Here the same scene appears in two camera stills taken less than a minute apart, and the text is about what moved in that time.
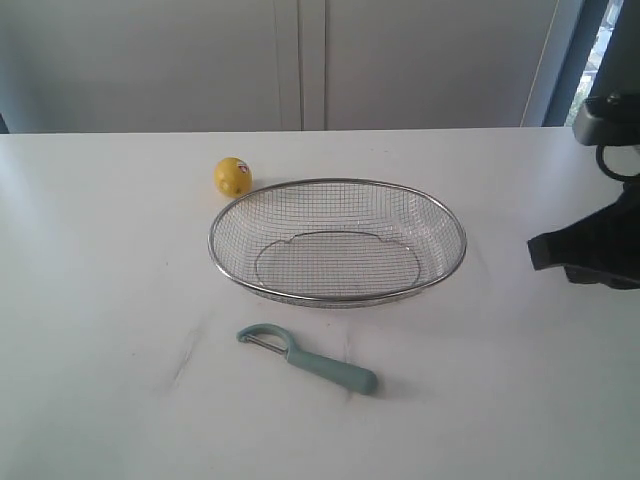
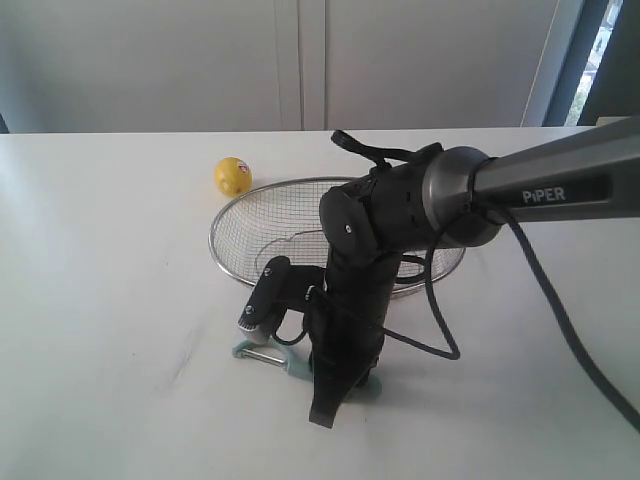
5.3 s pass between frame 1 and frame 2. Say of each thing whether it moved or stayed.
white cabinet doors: stayed
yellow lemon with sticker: stayed
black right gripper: moved
